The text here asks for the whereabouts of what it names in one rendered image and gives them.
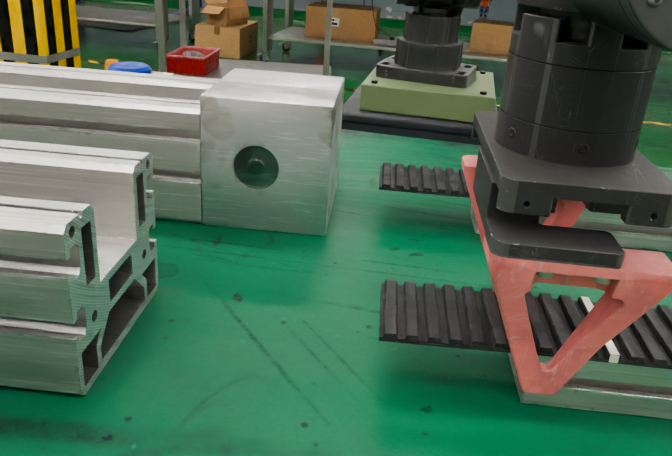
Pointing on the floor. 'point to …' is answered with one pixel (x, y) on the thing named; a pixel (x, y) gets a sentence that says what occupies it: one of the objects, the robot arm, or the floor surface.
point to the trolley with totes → (199, 59)
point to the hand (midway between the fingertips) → (524, 325)
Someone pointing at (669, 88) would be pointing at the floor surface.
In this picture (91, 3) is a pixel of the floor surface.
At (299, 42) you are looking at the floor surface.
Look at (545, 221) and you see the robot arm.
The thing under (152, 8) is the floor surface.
